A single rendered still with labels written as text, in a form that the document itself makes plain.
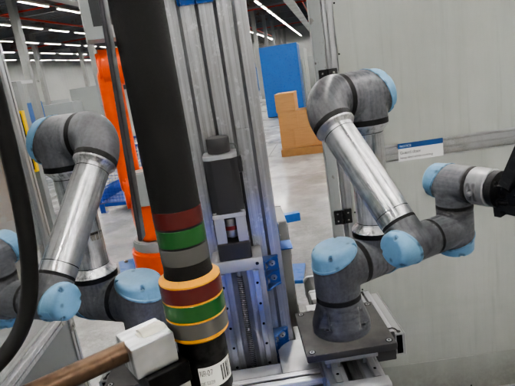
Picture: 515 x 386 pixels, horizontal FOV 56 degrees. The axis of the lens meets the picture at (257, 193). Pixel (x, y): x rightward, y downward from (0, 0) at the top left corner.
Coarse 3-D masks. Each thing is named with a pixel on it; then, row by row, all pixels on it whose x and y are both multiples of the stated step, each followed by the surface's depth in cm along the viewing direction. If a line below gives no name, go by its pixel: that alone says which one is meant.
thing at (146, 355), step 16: (128, 336) 32; (160, 336) 32; (128, 352) 31; (144, 352) 31; (160, 352) 32; (176, 352) 32; (128, 368) 32; (144, 368) 31; (160, 368) 32; (176, 368) 32; (144, 384) 32; (160, 384) 31; (176, 384) 32
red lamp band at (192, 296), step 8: (216, 280) 33; (160, 288) 33; (200, 288) 32; (208, 288) 32; (216, 288) 33; (168, 296) 32; (176, 296) 32; (184, 296) 32; (192, 296) 32; (200, 296) 32; (208, 296) 32; (168, 304) 33; (176, 304) 32; (184, 304) 32; (192, 304) 32
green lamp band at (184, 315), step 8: (224, 296) 34; (208, 304) 32; (216, 304) 33; (224, 304) 34; (168, 312) 33; (176, 312) 32; (184, 312) 32; (192, 312) 32; (200, 312) 32; (208, 312) 33; (216, 312) 33; (176, 320) 33; (184, 320) 32; (192, 320) 32; (200, 320) 32
